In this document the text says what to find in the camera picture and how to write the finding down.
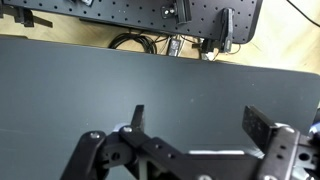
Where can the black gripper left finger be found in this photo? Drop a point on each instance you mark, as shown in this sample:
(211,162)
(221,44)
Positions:
(145,158)

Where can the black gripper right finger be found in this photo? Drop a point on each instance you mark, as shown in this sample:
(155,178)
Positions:
(288,154)

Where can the black power adapter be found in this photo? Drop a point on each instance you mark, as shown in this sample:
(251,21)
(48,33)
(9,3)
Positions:
(173,48)

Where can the black perforated breadboard table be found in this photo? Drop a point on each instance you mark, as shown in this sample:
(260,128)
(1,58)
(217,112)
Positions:
(206,15)

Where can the black clamp mount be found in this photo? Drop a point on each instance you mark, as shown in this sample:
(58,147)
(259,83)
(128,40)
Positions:
(226,38)

